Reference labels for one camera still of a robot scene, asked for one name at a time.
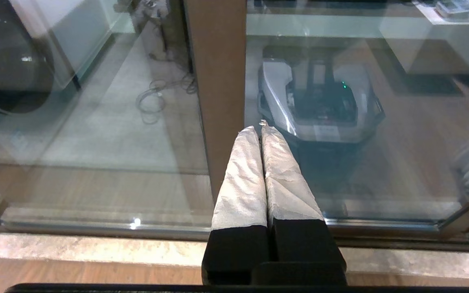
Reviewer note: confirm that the dark front-load washing machine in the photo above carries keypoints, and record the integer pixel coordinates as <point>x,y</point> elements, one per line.
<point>6,69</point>

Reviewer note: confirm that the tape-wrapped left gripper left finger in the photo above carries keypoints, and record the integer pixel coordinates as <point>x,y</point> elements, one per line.
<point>240,191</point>

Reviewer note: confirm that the brown-framed fixed glass panel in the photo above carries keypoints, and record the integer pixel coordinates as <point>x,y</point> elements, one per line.
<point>216,81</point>

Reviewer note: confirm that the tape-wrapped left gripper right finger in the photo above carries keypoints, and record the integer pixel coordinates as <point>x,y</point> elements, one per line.
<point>287,191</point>

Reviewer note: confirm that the brown-framed sliding glass door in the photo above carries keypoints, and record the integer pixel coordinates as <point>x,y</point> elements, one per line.
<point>401,142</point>

